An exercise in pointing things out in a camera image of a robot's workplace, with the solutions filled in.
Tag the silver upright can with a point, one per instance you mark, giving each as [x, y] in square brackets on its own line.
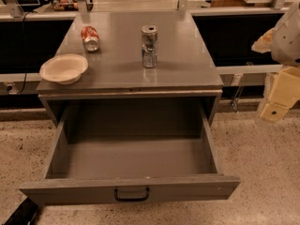
[149, 46]

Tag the red soda can lying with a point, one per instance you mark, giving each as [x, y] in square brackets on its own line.
[90, 39]

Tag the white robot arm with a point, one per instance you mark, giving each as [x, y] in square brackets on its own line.
[286, 40]

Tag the black top drawer handle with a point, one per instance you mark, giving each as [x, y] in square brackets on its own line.
[132, 195]

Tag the white bowl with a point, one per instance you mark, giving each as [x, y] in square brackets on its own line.
[64, 69]

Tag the grey drawer cabinet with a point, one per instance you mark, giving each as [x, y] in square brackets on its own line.
[184, 66]

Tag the black object on floor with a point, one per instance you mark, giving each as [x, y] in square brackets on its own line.
[24, 214]

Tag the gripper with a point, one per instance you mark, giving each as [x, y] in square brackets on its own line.
[287, 41]

